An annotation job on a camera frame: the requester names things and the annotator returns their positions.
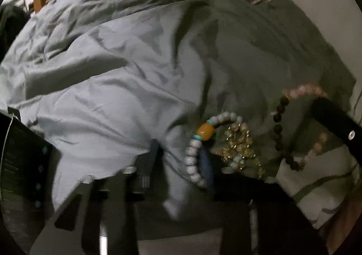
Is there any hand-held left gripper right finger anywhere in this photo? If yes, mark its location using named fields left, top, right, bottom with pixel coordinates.
left=198, top=149, right=330, bottom=255

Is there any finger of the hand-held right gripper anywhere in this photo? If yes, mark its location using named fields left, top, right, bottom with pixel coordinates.
left=310, top=97, right=362, bottom=161

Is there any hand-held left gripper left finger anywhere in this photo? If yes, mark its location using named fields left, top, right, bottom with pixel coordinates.
left=28, top=139, right=164, bottom=255

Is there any white bead bracelet orange bead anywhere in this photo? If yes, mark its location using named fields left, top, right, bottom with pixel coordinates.
left=184, top=111, right=244, bottom=189

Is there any pink bead bracelet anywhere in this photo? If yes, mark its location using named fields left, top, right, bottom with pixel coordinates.
left=283, top=83, right=330, bottom=168

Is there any gold bead bracelet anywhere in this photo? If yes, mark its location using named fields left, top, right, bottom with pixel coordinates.
left=212, top=122, right=266, bottom=179

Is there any dark brown bead bracelet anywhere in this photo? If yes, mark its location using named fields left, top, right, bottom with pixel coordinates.
left=273, top=94, right=306, bottom=172

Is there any white striped cloth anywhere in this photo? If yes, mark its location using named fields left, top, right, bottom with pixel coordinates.
left=276, top=147, right=362, bottom=230

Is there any grey blanket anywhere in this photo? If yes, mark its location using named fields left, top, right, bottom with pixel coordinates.
left=0, top=0, right=357, bottom=240

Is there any black box with label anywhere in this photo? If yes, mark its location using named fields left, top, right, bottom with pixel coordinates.
left=0, top=108, right=61, bottom=250

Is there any dark cloth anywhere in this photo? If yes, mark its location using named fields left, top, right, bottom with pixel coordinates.
left=0, top=4, right=31, bottom=57

